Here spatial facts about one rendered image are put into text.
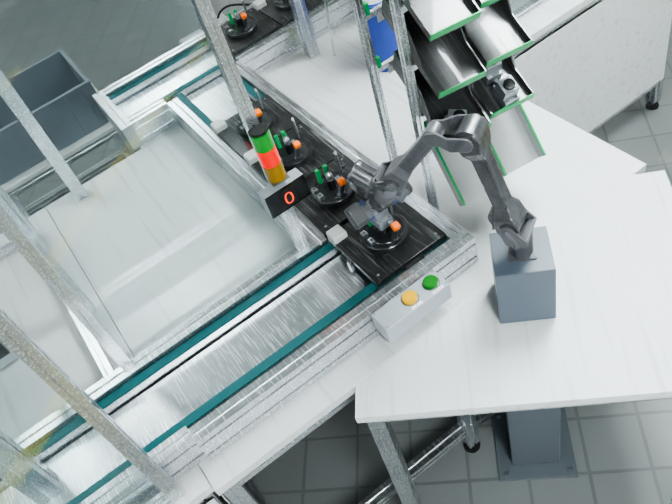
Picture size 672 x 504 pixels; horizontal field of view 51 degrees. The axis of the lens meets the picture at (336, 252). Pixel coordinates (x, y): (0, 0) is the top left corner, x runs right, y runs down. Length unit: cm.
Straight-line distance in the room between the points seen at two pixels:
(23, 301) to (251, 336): 88
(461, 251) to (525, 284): 25
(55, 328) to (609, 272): 163
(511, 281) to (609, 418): 109
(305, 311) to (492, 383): 53
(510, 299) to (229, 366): 75
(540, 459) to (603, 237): 88
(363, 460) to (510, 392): 104
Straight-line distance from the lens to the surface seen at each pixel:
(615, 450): 265
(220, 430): 179
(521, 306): 180
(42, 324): 239
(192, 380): 191
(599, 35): 312
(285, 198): 179
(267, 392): 177
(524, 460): 257
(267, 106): 254
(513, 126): 206
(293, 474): 273
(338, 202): 205
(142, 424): 191
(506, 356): 181
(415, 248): 190
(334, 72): 280
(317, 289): 195
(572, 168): 222
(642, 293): 193
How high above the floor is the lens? 240
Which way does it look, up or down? 47 degrees down
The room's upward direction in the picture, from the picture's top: 20 degrees counter-clockwise
